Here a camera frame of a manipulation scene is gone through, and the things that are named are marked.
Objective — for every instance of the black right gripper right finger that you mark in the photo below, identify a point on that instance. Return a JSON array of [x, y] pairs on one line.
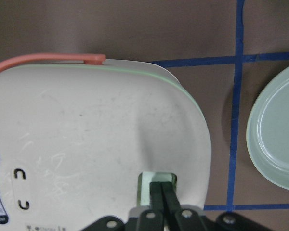
[[181, 217]]

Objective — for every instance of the green plate near right arm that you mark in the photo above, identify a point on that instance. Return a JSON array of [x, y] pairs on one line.
[[267, 131]]

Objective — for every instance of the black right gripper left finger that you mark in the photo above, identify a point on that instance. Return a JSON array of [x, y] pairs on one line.
[[152, 219]]

